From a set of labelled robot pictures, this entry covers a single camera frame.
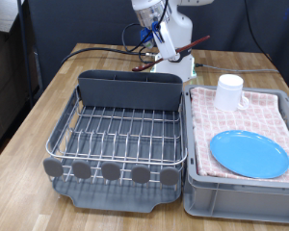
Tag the dark side cabinet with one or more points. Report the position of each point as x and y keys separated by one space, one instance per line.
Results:
x=6 y=80

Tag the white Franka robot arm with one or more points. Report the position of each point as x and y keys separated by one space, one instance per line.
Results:
x=179 y=29

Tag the black metal pole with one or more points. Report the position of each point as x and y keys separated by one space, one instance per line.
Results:
x=25 y=48

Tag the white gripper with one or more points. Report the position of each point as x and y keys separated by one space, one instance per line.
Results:
x=166 y=41

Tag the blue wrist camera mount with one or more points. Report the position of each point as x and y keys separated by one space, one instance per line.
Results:
x=146 y=37

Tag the grey drain tray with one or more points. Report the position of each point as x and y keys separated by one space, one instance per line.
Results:
x=118 y=199

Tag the red-brown wooden spoon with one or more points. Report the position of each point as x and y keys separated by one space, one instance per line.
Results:
x=196 y=43

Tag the blue plate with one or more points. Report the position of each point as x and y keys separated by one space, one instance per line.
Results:
x=250 y=154

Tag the pink checked cloth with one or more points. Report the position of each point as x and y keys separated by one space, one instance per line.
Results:
x=247 y=118

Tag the white mug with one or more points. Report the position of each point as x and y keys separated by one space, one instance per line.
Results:
x=228 y=94

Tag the grey plastic crate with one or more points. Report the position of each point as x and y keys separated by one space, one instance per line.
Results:
x=234 y=202

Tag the dark grey cutlery holder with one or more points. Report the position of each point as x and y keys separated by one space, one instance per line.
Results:
x=128 y=93

